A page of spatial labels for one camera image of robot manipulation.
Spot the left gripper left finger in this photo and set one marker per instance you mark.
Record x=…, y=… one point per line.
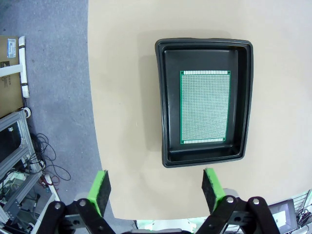
x=97, y=192

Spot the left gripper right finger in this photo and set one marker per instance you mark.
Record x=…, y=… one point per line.
x=214, y=192

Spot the green perforated circuit board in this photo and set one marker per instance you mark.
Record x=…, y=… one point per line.
x=204, y=107

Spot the black ESD tray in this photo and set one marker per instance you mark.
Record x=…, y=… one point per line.
x=170, y=97

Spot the small dark-framed screen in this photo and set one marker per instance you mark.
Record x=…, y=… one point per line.
x=282, y=214

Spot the brown cardboard box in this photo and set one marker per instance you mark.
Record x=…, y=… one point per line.
x=9, y=97

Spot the white table leg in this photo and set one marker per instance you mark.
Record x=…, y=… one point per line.
x=24, y=80

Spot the aluminium profile frame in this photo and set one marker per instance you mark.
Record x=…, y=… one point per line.
x=12, y=122

